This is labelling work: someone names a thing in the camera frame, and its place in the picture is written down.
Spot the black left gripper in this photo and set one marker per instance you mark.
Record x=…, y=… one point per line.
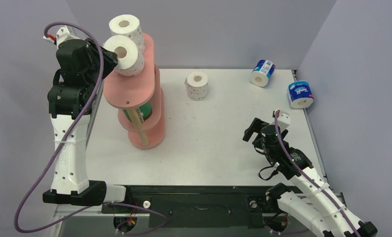
x=109, y=60

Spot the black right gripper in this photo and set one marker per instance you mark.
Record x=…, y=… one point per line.
x=257, y=135

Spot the white dotted toilet roll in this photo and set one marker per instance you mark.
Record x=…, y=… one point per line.
x=130, y=59
x=129, y=26
x=197, y=85

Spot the green brown roll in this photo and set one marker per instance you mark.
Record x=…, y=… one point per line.
x=141, y=113

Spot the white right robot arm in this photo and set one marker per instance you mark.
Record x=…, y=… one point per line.
x=326, y=215

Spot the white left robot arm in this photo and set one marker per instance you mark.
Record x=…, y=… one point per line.
x=72, y=107

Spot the pink three-tier wooden shelf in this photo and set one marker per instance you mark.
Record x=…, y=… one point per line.
x=125, y=93

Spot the blue Tempo packaged roll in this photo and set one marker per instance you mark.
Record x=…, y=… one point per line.
x=300, y=95

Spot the blue white packaged roll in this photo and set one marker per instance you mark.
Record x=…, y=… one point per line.
x=262, y=73

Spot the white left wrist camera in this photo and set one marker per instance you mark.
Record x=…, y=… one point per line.
x=64, y=33

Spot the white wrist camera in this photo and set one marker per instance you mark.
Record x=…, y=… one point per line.
x=281, y=119
x=64, y=33

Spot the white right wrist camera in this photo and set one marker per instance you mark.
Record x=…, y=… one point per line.
x=281, y=119

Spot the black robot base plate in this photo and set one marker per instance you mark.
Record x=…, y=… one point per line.
x=203, y=206

